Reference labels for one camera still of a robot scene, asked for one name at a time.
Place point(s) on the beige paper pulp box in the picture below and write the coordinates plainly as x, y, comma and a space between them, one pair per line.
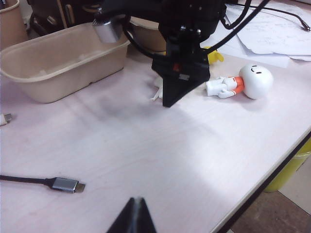
63, 80
145, 36

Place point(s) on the white big-head doll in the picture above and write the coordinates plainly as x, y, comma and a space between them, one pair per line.
256, 80

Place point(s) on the yellow Pikachu doll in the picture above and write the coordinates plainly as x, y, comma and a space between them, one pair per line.
216, 57

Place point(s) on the white paper sheets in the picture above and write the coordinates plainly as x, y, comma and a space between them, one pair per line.
267, 41

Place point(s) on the beige paper cup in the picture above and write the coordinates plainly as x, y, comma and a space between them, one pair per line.
12, 26

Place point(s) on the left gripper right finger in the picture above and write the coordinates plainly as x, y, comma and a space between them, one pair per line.
144, 221

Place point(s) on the yellow bin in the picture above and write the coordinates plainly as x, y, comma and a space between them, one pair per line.
289, 170

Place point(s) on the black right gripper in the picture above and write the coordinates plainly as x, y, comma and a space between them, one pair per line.
189, 21

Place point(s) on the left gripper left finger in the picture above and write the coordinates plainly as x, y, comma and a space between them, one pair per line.
125, 221

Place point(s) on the silver cylindrical plug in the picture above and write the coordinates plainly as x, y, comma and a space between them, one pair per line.
107, 31

